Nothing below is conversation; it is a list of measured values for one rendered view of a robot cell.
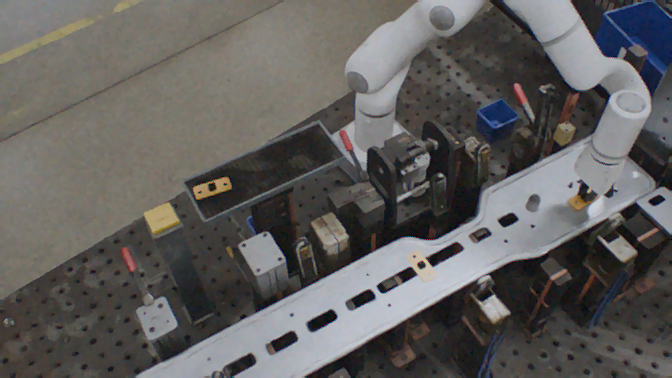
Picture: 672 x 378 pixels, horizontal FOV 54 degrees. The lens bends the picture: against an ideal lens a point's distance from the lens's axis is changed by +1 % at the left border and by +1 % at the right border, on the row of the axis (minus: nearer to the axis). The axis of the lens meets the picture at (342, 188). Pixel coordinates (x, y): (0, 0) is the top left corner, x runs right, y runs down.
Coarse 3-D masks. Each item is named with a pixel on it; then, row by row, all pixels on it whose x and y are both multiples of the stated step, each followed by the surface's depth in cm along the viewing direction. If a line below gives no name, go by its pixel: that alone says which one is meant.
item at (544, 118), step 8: (544, 88) 162; (552, 88) 162; (544, 96) 162; (552, 96) 161; (560, 96) 161; (536, 104) 166; (544, 104) 164; (552, 104) 161; (536, 112) 167; (544, 112) 168; (536, 120) 168; (544, 120) 170; (536, 128) 170; (544, 128) 172; (536, 136) 171; (544, 136) 173
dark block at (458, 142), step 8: (448, 128) 168; (456, 136) 166; (456, 144) 164; (464, 144) 164; (456, 152) 165; (456, 160) 168; (456, 168) 172; (456, 176) 174; (448, 200) 182; (448, 208) 186; (448, 216) 190
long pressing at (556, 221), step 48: (576, 144) 179; (528, 192) 170; (576, 192) 169; (624, 192) 169; (432, 240) 161; (528, 240) 161; (336, 288) 154; (432, 288) 153; (240, 336) 147; (336, 336) 146
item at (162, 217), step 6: (168, 204) 149; (156, 210) 148; (162, 210) 148; (168, 210) 148; (150, 216) 147; (156, 216) 147; (162, 216) 147; (168, 216) 147; (174, 216) 147; (150, 222) 146; (156, 222) 146; (162, 222) 146; (168, 222) 146; (174, 222) 146; (156, 228) 145; (162, 228) 146
